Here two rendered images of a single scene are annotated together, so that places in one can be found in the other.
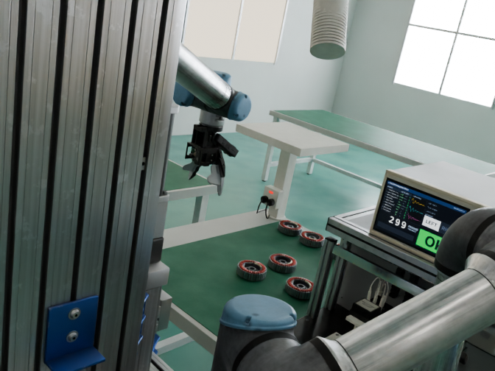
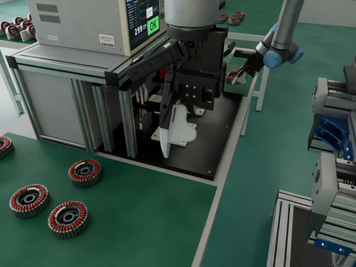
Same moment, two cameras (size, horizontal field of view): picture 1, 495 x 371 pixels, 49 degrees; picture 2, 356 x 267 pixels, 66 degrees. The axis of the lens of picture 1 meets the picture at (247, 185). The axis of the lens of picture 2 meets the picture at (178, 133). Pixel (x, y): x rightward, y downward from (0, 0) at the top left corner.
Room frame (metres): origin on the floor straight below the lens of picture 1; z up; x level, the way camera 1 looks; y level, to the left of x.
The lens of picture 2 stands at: (1.74, 0.52, 1.46)
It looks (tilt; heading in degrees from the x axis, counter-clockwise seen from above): 36 degrees down; 249
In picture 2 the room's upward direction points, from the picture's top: straight up
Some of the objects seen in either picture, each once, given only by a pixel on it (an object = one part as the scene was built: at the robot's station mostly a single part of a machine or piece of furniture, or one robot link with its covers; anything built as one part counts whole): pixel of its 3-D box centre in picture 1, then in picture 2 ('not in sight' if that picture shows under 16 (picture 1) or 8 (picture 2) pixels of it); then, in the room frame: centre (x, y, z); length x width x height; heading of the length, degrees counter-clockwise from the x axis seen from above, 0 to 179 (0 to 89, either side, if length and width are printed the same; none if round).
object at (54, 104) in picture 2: not in sight; (56, 111); (1.86, -0.48, 0.91); 0.28 x 0.03 x 0.32; 139
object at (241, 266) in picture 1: (251, 270); (69, 218); (1.87, -0.08, 0.77); 0.11 x 0.11 x 0.04
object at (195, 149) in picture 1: (205, 144); (194, 65); (1.57, 0.14, 1.29); 0.09 x 0.08 x 0.12; 138
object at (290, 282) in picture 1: (300, 288); (85, 172); (1.80, -0.26, 0.77); 0.11 x 0.11 x 0.04
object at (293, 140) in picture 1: (283, 182); not in sight; (2.37, -0.16, 0.98); 0.37 x 0.35 x 0.46; 49
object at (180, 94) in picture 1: (197, 93); not in sight; (1.49, 0.18, 1.45); 0.11 x 0.11 x 0.08; 56
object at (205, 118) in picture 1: (213, 118); (192, 8); (1.58, 0.14, 1.37); 0.08 x 0.08 x 0.05
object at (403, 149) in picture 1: (372, 174); not in sight; (5.16, -1.17, 0.38); 2.10 x 0.90 x 0.75; 49
